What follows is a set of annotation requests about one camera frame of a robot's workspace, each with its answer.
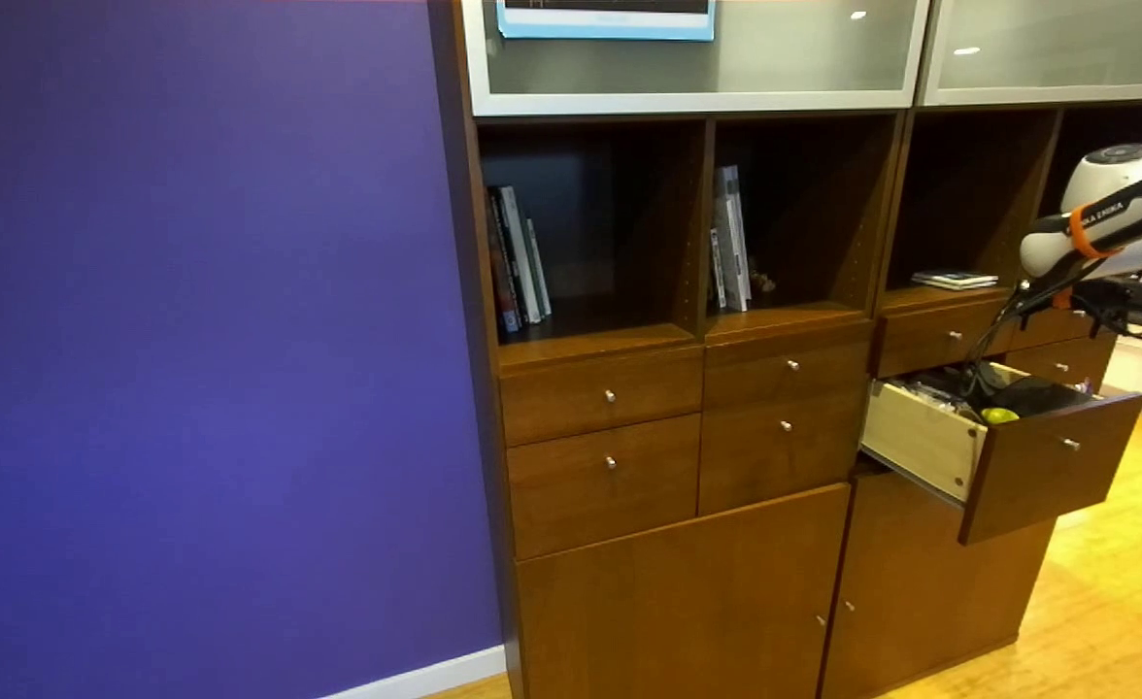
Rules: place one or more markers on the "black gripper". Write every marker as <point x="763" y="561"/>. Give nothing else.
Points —
<point x="1106" y="308"/>

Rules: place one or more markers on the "small wooden drawer silver knob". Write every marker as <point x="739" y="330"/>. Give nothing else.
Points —
<point x="1071" y="363"/>
<point x="942" y="337"/>

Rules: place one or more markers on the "pulled-out wooden drawer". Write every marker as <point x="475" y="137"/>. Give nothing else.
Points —
<point x="1049" y="467"/>

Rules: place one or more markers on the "shallow wooden drawer silver knob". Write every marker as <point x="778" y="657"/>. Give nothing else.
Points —
<point x="787" y="372"/>
<point x="595" y="396"/>

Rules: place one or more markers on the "deep wooden drawer silver knob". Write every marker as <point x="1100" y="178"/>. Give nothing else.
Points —
<point x="778" y="447"/>
<point x="603" y="487"/>

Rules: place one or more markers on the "yellow-green ball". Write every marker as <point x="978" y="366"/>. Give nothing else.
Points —
<point x="1002" y="419"/>

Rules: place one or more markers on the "narrow frosted glass door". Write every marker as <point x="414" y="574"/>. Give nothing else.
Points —
<point x="1061" y="46"/>

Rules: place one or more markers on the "narrow wooden cabinet door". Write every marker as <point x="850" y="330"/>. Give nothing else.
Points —
<point x="915" y="590"/>

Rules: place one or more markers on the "small dark shelf ornament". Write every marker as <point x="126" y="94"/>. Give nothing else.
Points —
<point x="763" y="284"/>

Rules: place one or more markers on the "tall grey upright book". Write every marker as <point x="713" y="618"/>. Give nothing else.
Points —
<point x="737" y="236"/>

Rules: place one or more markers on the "short dark upright book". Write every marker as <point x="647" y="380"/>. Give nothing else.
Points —
<point x="717" y="273"/>

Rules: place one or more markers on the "wide frosted glass door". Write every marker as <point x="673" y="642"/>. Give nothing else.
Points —
<point x="789" y="51"/>

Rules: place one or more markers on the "wide wooden cabinet door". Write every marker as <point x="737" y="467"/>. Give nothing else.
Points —
<point x="689" y="603"/>

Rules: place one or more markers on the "wooden cabinet with four drawers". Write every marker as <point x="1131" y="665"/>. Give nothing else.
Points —
<point x="673" y="608"/>

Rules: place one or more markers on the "blue framed picture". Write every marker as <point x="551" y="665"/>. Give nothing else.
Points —
<point x="603" y="27"/>

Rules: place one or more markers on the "white upright book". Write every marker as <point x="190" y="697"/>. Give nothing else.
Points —
<point x="521" y="256"/>

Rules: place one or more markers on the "white baseboard strip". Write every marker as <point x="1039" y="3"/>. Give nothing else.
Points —
<point x="423" y="676"/>

